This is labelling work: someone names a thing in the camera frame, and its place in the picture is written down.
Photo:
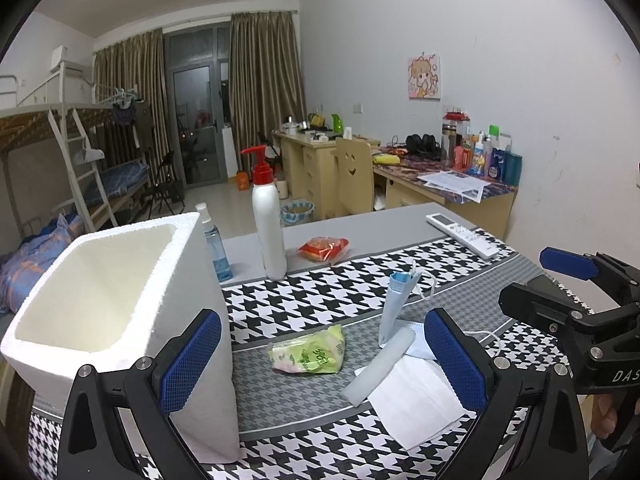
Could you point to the white foam strip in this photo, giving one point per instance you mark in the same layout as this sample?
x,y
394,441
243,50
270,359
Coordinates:
x,y
376,371

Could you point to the white air conditioner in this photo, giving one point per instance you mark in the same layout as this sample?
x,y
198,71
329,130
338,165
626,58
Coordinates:
x,y
59,57

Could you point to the blue face masks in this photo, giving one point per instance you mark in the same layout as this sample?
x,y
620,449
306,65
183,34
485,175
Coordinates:
x,y
406,289

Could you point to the green tissue packet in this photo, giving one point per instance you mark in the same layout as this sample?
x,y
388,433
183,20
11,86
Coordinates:
x,y
321,352

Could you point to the black folding chair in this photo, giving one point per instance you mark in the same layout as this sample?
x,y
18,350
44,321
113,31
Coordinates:
x,y
164,190

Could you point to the papers on desk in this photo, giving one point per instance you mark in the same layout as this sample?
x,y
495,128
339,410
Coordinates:
x,y
466,188

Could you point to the wooden smiley chair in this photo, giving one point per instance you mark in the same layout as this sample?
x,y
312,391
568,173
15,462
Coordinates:
x,y
355,178

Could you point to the wooden desk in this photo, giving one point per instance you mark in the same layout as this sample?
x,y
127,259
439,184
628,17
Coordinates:
x,y
311,170

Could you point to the blue plaid quilt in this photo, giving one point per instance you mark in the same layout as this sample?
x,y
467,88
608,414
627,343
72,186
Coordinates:
x,y
22,269

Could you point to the toiletry bottles group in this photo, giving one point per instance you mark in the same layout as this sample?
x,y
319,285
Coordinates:
x,y
488,154

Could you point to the white remote control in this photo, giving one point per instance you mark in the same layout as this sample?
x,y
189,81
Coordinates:
x,y
469,239

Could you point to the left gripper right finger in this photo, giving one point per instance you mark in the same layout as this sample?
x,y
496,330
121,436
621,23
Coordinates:
x,y
551,443

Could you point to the white foam box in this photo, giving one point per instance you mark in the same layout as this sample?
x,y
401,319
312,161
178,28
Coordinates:
x,y
114,296

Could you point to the white tissue paper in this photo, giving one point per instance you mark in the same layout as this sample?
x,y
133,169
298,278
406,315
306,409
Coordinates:
x,y
415,402

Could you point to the trash bin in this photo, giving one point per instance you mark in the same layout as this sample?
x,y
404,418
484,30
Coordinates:
x,y
293,213

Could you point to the glass balcony door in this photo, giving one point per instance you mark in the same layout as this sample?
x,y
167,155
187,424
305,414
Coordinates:
x,y
198,82

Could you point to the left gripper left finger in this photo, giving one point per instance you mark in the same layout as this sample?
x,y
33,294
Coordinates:
x,y
94,443

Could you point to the houndstooth table cloth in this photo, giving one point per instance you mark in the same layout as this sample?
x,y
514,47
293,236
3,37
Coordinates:
x,y
302,427

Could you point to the orange bag on floor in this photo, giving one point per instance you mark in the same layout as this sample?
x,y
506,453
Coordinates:
x,y
242,181

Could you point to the red snack packet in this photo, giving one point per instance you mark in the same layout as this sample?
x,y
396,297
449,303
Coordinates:
x,y
322,249

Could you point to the person's right hand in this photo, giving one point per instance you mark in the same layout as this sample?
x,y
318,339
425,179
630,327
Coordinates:
x,y
604,416

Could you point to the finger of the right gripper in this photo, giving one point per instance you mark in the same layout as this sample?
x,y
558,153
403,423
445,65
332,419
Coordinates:
x,y
568,263
554,314

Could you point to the yellow banana toy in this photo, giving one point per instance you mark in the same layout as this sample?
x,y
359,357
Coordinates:
x,y
386,159

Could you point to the white pump lotion bottle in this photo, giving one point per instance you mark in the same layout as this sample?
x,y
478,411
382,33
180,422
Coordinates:
x,y
266,207

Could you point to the right brown curtain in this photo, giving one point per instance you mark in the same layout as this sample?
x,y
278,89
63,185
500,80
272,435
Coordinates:
x,y
266,84

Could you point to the metal bunk bed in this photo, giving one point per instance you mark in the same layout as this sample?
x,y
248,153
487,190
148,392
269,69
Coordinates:
x,y
64,108

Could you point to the cartoon girl wall picture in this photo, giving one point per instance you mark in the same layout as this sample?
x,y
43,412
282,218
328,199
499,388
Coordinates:
x,y
424,77

